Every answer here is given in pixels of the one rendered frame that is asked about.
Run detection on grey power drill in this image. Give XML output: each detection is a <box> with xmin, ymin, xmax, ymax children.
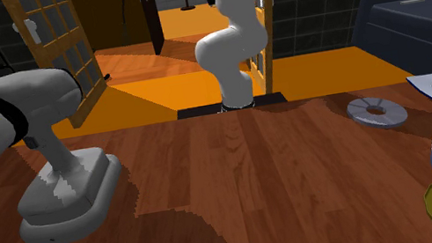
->
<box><xmin>0</xmin><ymin>58</ymin><xmax>134</xmax><ymax>243</ymax></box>

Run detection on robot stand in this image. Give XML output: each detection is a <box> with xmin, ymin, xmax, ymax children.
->
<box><xmin>175</xmin><ymin>91</ymin><xmax>289</xmax><ymax>122</ymax></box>

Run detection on dark wooden door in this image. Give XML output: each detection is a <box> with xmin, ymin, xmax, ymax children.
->
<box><xmin>134</xmin><ymin>0</ymin><xmax>169</xmax><ymax>59</ymax></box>

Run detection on wooden glass-pane door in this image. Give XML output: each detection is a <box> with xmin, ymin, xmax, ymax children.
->
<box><xmin>0</xmin><ymin>0</ymin><xmax>115</xmax><ymax>138</ymax></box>
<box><xmin>237</xmin><ymin>0</ymin><xmax>296</xmax><ymax>97</ymax></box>

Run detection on grey flat disc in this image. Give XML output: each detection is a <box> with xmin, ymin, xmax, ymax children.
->
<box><xmin>344</xmin><ymin>90</ymin><xmax>411</xmax><ymax>136</ymax></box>

